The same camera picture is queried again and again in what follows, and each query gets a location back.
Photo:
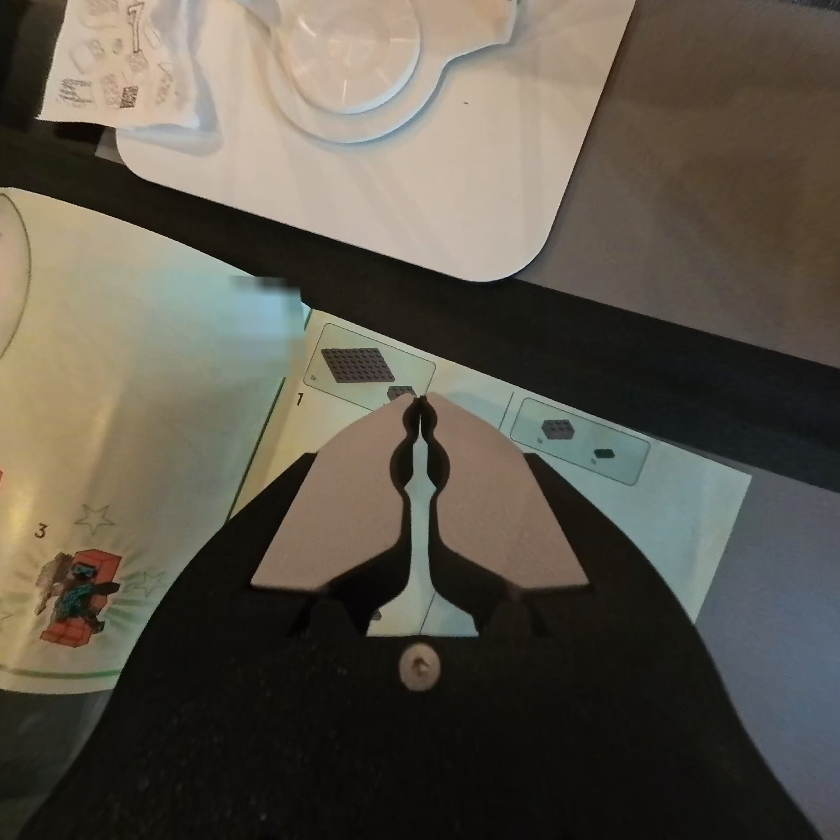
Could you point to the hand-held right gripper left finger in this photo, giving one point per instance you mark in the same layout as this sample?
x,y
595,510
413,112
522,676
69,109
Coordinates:
x,y
334,518

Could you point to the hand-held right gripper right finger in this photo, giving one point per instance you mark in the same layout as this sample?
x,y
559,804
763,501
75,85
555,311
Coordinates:
x,y
512,518

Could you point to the building instruction booklet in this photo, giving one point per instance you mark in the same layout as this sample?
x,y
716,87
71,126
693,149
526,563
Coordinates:
x,y
144,394

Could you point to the grey desk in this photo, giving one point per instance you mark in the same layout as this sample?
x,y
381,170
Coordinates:
x,y
774,623

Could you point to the dark desk with wooden edge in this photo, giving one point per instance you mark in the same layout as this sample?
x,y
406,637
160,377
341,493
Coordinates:
x,y
689,197

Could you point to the white printed paper bag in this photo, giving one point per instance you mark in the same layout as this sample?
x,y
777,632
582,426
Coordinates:
x,y
118,72

